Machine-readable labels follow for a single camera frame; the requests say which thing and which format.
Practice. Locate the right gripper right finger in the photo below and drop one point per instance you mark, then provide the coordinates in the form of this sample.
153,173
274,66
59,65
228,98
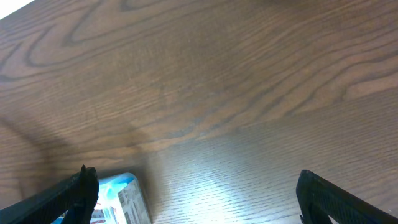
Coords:
322,202

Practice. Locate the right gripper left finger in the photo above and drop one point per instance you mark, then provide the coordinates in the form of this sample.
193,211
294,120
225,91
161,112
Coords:
74,199

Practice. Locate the blue Kool Fever box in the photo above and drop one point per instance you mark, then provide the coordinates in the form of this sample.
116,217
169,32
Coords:
120,201

